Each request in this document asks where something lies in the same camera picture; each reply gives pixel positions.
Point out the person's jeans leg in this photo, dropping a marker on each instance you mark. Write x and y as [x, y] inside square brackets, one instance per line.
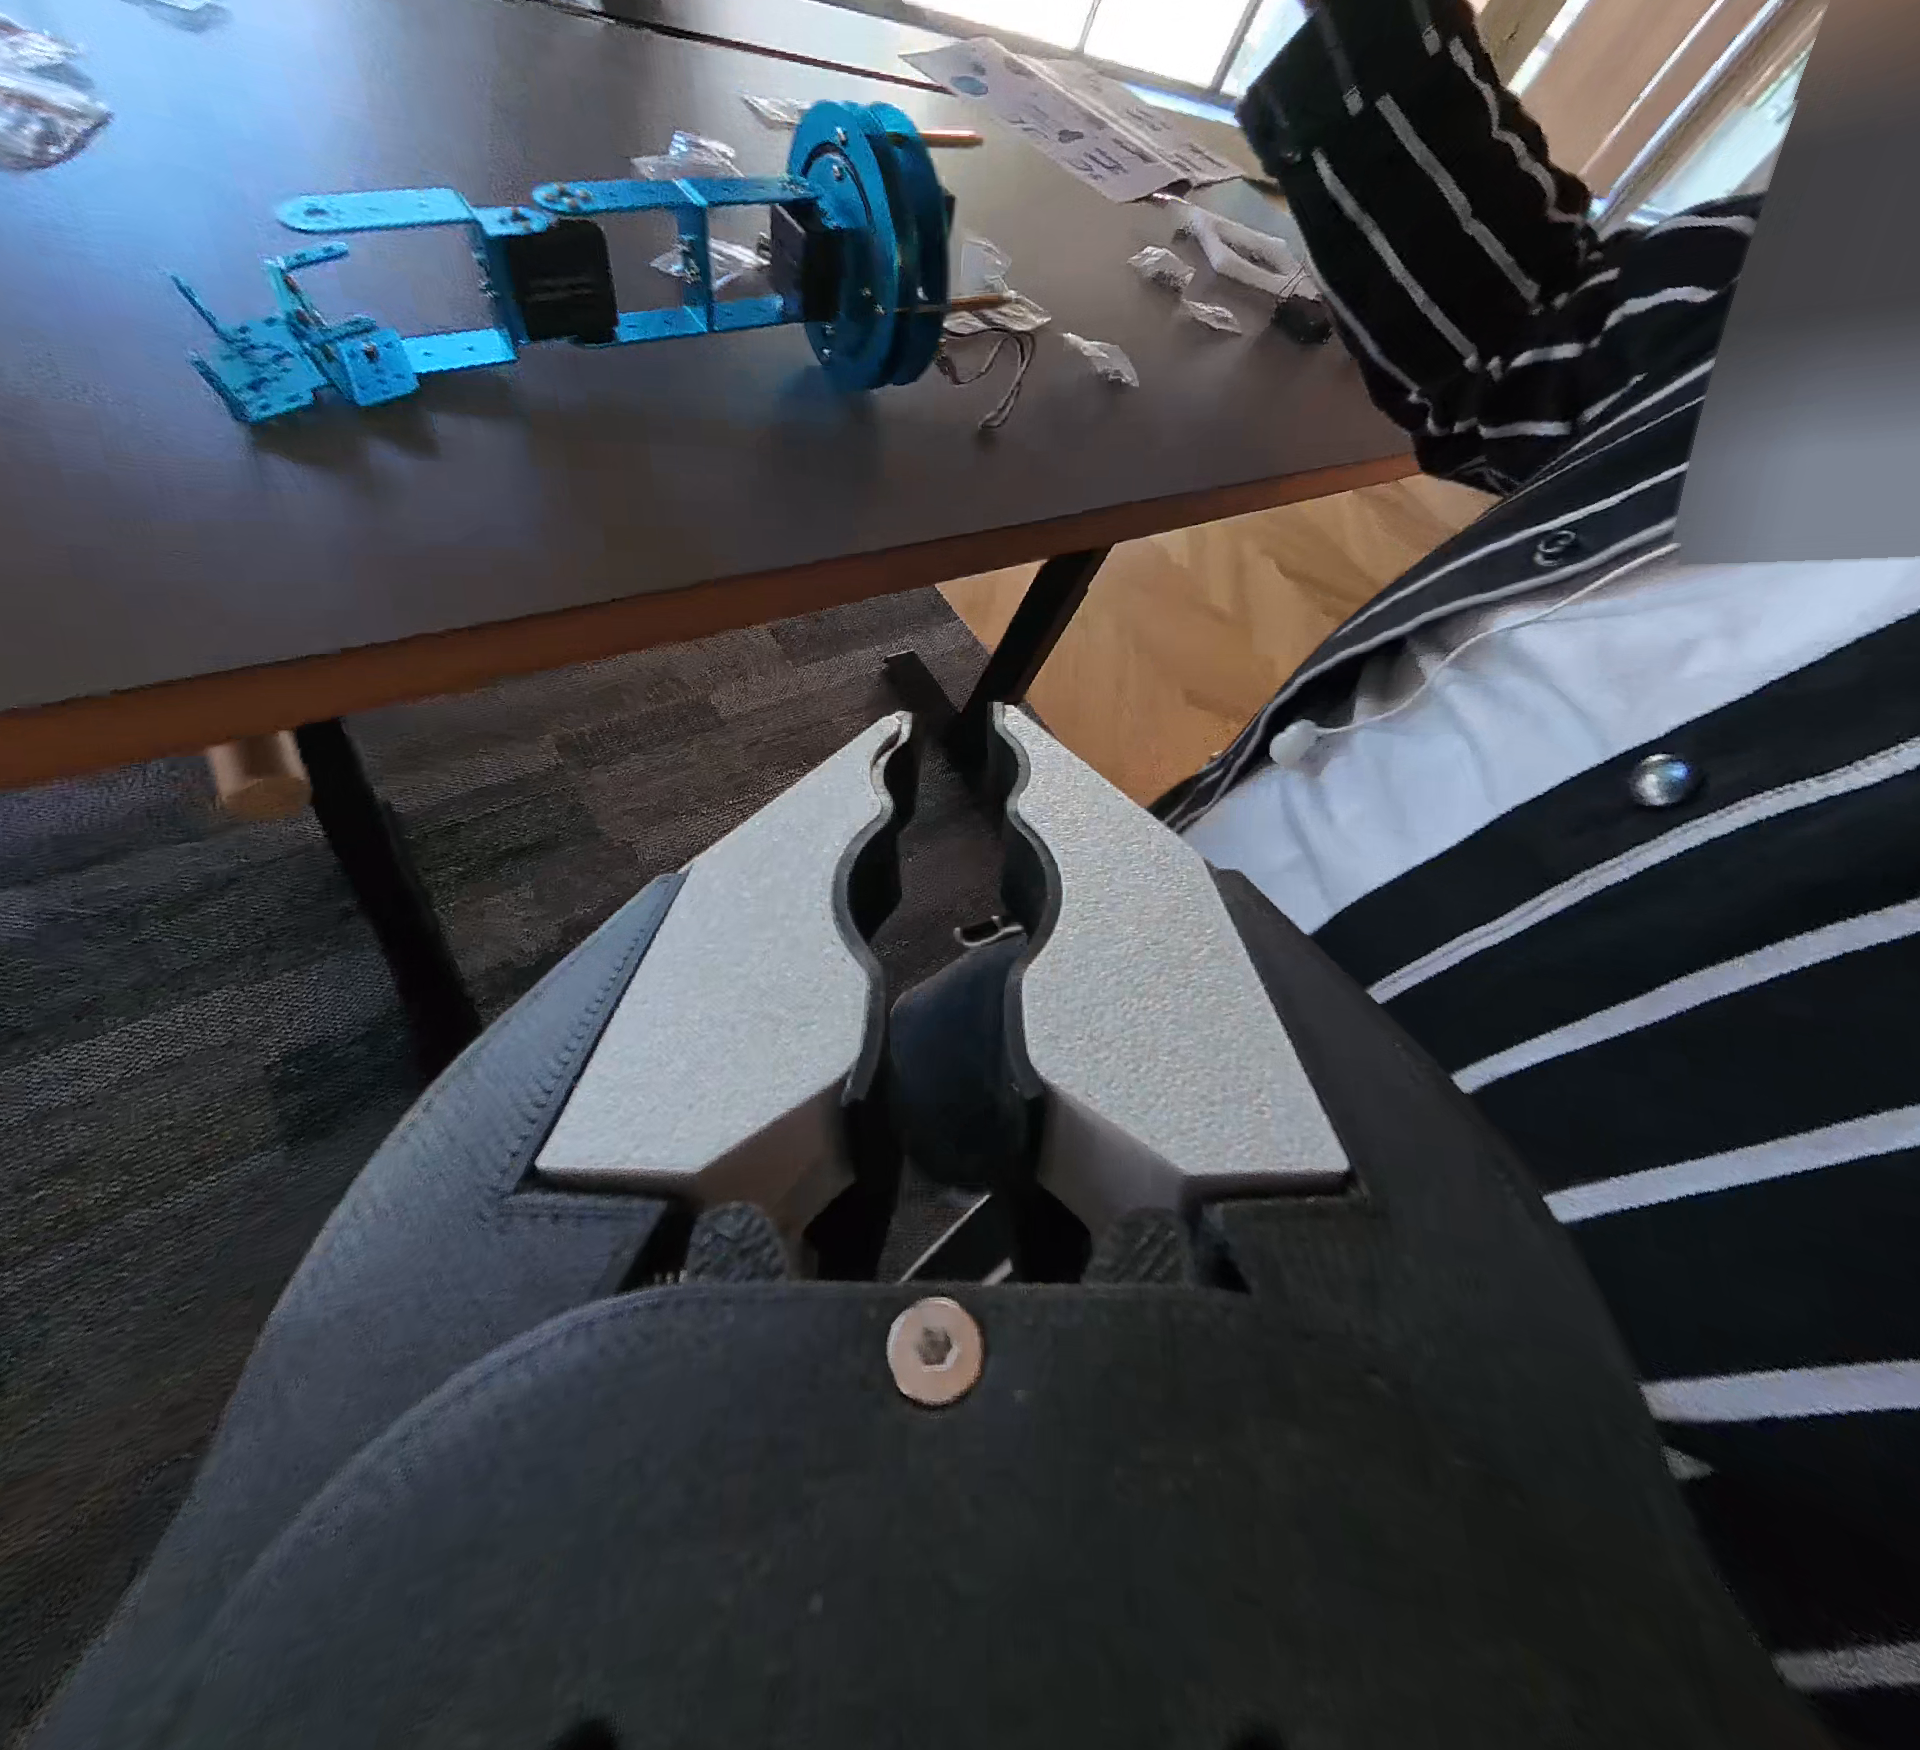
[960, 1061]

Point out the person's dark striped jacket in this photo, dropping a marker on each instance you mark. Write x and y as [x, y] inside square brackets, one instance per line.
[1725, 1105]

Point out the blue metal toy robot arm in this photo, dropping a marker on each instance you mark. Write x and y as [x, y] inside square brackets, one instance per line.
[840, 235]

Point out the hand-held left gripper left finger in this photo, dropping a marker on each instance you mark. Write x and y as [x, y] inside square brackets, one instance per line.
[704, 1031]

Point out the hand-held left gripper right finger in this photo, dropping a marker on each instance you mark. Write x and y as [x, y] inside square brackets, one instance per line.
[1185, 1031]

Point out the scattered clear plastic parts bags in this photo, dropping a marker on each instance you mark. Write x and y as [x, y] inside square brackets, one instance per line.
[1091, 357]

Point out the person's white shirt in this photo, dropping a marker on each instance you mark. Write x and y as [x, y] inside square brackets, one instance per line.
[1575, 700]

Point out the pale wooden cylinder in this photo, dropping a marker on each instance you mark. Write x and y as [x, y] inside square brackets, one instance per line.
[254, 778]

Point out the printed instruction sheet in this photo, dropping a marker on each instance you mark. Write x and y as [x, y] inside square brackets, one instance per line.
[1079, 124]

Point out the person's right forearm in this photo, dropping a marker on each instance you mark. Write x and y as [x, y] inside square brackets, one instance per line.
[1424, 206]

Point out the white foam frame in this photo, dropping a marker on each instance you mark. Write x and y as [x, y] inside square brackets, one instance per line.
[1237, 243]

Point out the black servo motor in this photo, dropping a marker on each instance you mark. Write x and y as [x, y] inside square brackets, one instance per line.
[1301, 321]

